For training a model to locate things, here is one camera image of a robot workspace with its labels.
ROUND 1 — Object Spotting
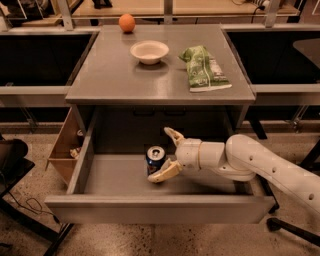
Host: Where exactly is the grey counter cabinet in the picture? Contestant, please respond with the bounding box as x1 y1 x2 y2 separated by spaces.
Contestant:
65 23 257 138

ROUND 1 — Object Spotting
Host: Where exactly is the black stand leg right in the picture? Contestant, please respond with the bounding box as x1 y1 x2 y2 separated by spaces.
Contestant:
266 217 320 247

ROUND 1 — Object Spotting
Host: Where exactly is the grey open top drawer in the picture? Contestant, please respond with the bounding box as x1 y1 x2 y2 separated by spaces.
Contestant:
45 106 274 224

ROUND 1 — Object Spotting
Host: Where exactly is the white bowl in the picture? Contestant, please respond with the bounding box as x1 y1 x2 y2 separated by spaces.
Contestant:
130 40 169 65

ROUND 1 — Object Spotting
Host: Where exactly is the wooden side bin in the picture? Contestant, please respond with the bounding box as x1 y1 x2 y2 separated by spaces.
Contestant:
48 109 84 185

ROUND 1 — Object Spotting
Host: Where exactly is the green chip bag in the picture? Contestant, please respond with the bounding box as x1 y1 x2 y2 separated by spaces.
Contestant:
179 45 232 93

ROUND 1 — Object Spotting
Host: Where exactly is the black chair left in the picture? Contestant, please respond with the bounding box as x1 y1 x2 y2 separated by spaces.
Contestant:
0 137 73 256

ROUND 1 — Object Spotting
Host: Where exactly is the black floor cable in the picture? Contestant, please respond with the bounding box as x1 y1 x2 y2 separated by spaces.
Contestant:
6 191 61 224

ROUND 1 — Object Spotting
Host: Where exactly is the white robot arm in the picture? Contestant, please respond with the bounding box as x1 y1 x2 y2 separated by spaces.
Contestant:
148 127 320 214

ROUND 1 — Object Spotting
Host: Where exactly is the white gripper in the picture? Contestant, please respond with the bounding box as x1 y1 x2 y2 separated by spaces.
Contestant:
148 127 202 183

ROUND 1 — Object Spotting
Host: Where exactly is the orange fruit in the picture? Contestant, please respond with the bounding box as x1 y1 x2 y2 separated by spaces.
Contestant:
119 14 136 33

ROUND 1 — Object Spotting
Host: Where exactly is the blue pepsi can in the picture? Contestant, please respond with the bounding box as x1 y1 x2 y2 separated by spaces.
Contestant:
146 146 166 175

